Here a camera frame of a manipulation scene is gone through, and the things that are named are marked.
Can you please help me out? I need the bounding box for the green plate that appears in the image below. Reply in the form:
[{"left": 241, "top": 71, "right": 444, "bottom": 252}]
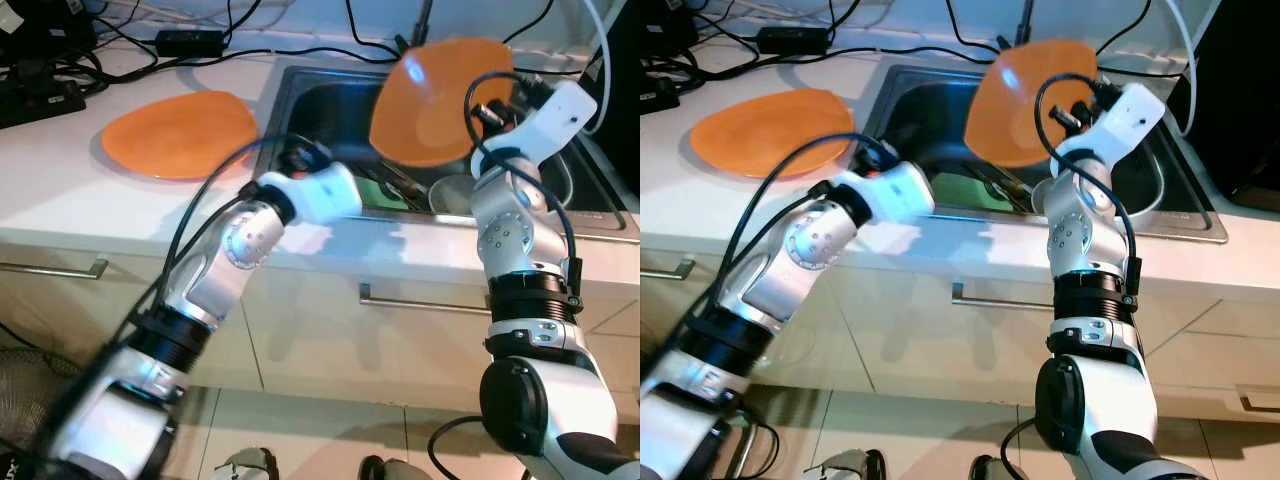
[
  {"left": 930, "top": 172, "right": 1016, "bottom": 213},
  {"left": 345, "top": 175, "right": 421, "bottom": 211}
]

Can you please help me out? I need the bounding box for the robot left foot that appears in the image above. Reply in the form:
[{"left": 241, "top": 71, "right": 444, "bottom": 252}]
[
  {"left": 215, "top": 448, "right": 281, "bottom": 480},
  {"left": 805, "top": 448, "right": 886, "bottom": 480}
]

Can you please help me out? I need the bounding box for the floor fan with wire grille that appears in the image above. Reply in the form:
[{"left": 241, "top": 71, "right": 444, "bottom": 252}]
[{"left": 0, "top": 350, "right": 71, "bottom": 480}]

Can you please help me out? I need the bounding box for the black power adapter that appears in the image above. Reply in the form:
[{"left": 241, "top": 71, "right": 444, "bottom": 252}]
[
  {"left": 757, "top": 25, "right": 831, "bottom": 56},
  {"left": 155, "top": 28, "right": 226, "bottom": 58}
]

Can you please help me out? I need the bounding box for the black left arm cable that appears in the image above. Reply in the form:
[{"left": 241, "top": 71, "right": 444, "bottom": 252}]
[
  {"left": 715, "top": 133, "right": 891, "bottom": 331},
  {"left": 125, "top": 133, "right": 321, "bottom": 336}
]

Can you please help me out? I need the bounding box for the pale grey bowl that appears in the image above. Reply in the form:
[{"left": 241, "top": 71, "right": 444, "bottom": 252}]
[
  {"left": 430, "top": 175, "right": 481, "bottom": 216},
  {"left": 1030, "top": 175, "right": 1061, "bottom": 216}
]

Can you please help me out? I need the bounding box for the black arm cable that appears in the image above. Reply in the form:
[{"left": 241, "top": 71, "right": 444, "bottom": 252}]
[
  {"left": 125, "top": 133, "right": 321, "bottom": 336},
  {"left": 715, "top": 133, "right": 891, "bottom": 331},
  {"left": 1033, "top": 72, "right": 1143, "bottom": 301},
  {"left": 463, "top": 70, "right": 583, "bottom": 301}
]

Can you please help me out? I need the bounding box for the stainless steel sink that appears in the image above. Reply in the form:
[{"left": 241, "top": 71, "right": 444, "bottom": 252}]
[
  {"left": 250, "top": 62, "right": 641, "bottom": 241},
  {"left": 845, "top": 62, "right": 1229, "bottom": 244}
]

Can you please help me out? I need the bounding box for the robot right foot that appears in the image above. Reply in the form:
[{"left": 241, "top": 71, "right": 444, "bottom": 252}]
[
  {"left": 970, "top": 455, "right": 1036, "bottom": 480},
  {"left": 360, "top": 455, "right": 431, "bottom": 480}
]

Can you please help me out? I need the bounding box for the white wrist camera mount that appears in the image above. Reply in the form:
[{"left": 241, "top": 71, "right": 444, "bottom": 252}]
[
  {"left": 265, "top": 160, "right": 363, "bottom": 226},
  {"left": 835, "top": 160, "right": 936, "bottom": 223},
  {"left": 1058, "top": 82, "right": 1166, "bottom": 166},
  {"left": 505, "top": 82, "right": 599, "bottom": 166}
]

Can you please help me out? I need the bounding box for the black appliance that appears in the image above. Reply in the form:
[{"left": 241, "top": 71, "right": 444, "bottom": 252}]
[
  {"left": 1190, "top": 0, "right": 1280, "bottom": 211},
  {"left": 600, "top": 0, "right": 641, "bottom": 191}
]

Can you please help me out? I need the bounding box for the orange bowl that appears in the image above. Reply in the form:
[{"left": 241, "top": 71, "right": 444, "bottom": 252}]
[
  {"left": 368, "top": 38, "right": 516, "bottom": 169},
  {"left": 963, "top": 38, "right": 1101, "bottom": 169}
]

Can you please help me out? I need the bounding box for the white hose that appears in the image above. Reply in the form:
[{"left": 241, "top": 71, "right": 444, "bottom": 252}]
[
  {"left": 580, "top": 0, "right": 613, "bottom": 136},
  {"left": 1175, "top": 0, "right": 1206, "bottom": 136}
]

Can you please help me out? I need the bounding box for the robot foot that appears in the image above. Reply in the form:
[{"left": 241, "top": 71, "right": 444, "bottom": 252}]
[
  {"left": 360, "top": 455, "right": 431, "bottom": 480},
  {"left": 805, "top": 448, "right": 886, "bottom": 480},
  {"left": 970, "top": 455, "right": 1036, "bottom": 480},
  {"left": 215, "top": 448, "right": 281, "bottom": 480}
]

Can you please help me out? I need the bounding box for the dark metal faucet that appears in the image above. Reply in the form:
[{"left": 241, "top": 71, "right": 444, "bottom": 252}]
[
  {"left": 405, "top": 0, "right": 436, "bottom": 51},
  {"left": 1003, "top": 0, "right": 1041, "bottom": 51}
]

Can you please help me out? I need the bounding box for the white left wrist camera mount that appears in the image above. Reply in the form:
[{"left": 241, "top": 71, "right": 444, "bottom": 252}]
[
  {"left": 265, "top": 160, "right": 363, "bottom": 226},
  {"left": 835, "top": 160, "right": 936, "bottom": 223}
]

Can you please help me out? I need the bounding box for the black power strip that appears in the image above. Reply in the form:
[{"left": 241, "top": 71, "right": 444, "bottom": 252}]
[
  {"left": 640, "top": 75, "right": 681, "bottom": 111},
  {"left": 0, "top": 80, "right": 86, "bottom": 129}
]

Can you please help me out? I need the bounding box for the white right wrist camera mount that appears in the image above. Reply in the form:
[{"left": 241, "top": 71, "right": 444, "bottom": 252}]
[
  {"left": 505, "top": 82, "right": 599, "bottom": 166},
  {"left": 1058, "top": 82, "right": 1166, "bottom": 166}
]

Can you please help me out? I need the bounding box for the long slim wooden utensil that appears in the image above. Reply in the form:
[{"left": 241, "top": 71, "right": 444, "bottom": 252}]
[
  {"left": 990, "top": 165, "right": 1038, "bottom": 196},
  {"left": 385, "top": 165, "right": 433, "bottom": 196}
]

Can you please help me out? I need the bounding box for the black electronic device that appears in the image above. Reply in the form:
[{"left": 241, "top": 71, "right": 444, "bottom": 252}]
[
  {"left": 640, "top": 0, "right": 706, "bottom": 63},
  {"left": 0, "top": 0, "right": 101, "bottom": 66}
]

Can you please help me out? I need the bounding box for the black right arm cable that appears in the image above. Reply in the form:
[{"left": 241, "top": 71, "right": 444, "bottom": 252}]
[
  {"left": 1033, "top": 72, "right": 1143, "bottom": 301},
  {"left": 463, "top": 70, "right": 583, "bottom": 301}
]

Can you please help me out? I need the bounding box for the orange plate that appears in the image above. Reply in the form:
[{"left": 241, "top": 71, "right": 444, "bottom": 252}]
[
  {"left": 688, "top": 88, "right": 856, "bottom": 181},
  {"left": 100, "top": 90, "right": 261, "bottom": 181}
]

